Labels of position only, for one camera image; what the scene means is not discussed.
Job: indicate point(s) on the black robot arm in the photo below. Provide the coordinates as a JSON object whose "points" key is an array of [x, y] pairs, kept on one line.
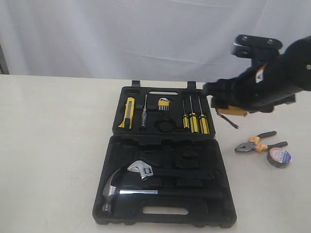
{"points": [[297, 59]]}

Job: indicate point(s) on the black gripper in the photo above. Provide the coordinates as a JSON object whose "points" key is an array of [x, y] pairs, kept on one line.
{"points": [[255, 90]]}

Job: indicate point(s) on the combination pliers orange black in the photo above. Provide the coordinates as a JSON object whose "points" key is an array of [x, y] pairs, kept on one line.
{"points": [[253, 143]]}

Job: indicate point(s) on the clear voltage tester screwdriver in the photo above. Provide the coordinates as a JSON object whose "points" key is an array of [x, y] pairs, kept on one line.
{"points": [[144, 114]]}

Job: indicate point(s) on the hex key set yellow holder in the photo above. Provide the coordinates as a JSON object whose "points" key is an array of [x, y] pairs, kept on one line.
{"points": [[163, 104]]}

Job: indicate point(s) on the yellow tape measure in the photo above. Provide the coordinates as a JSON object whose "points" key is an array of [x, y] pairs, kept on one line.
{"points": [[232, 111]]}

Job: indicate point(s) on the claw hammer black handle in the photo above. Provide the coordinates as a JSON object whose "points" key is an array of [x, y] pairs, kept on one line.
{"points": [[110, 191]]}

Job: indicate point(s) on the black plastic tool case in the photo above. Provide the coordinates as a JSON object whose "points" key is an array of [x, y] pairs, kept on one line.
{"points": [[164, 143]]}

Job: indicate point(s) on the white backdrop curtain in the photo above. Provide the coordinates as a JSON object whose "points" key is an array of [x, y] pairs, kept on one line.
{"points": [[172, 40]]}

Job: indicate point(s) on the yellow utility knife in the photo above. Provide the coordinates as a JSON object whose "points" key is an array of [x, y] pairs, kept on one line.
{"points": [[128, 114]]}

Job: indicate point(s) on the middle yellow black screwdriver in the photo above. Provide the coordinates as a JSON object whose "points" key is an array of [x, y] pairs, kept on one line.
{"points": [[193, 119]]}

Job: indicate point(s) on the small yellow black screwdriver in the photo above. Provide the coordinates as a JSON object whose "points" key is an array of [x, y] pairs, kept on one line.
{"points": [[185, 117]]}

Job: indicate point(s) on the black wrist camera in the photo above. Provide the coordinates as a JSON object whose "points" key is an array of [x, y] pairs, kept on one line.
{"points": [[255, 47]]}

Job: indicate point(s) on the adjustable wrench black handle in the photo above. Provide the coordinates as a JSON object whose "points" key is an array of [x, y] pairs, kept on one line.
{"points": [[146, 170]]}

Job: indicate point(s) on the right yellow black screwdriver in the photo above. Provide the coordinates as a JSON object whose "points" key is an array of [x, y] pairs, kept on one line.
{"points": [[204, 128]]}

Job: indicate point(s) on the black electrical tape roll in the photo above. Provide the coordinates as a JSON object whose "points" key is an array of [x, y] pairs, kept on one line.
{"points": [[279, 157]]}

